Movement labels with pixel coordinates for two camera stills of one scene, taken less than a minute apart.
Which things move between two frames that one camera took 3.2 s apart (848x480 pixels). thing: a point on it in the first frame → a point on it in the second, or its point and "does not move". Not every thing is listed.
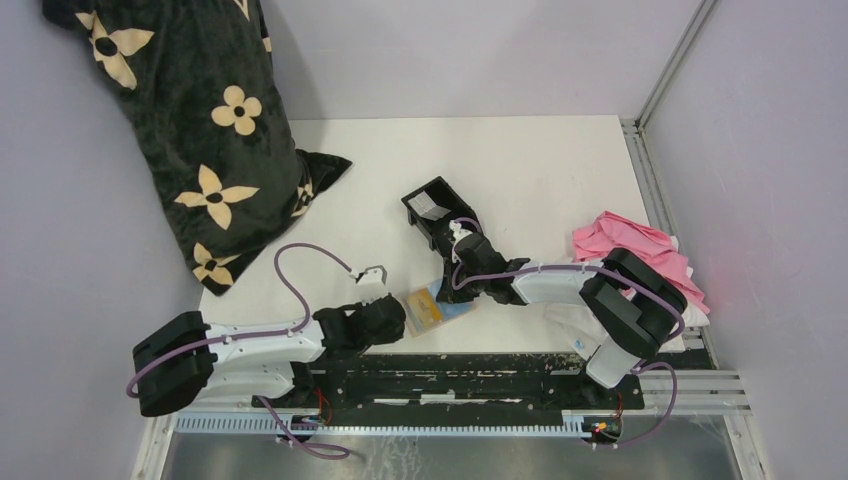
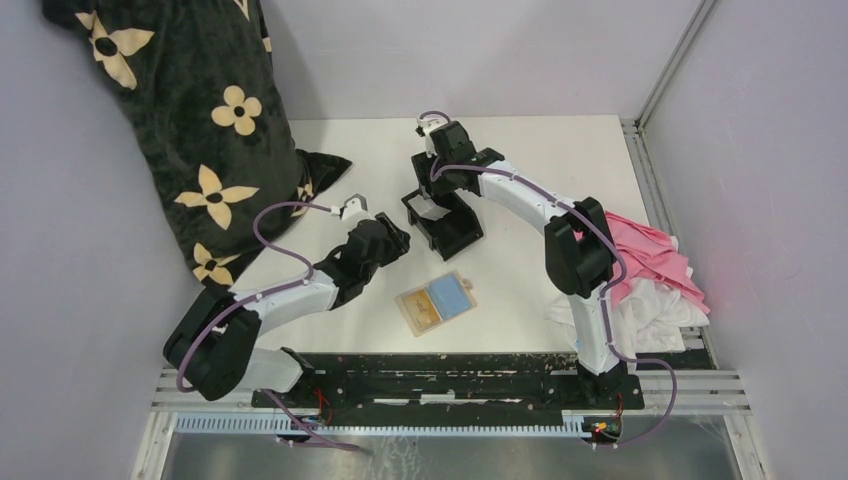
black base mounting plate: (451, 381) does not move
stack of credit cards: (427, 208) does not move
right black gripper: (447, 292) → (422, 164)
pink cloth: (608, 232) does not move
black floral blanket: (204, 79) does not move
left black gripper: (392, 336) → (401, 238)
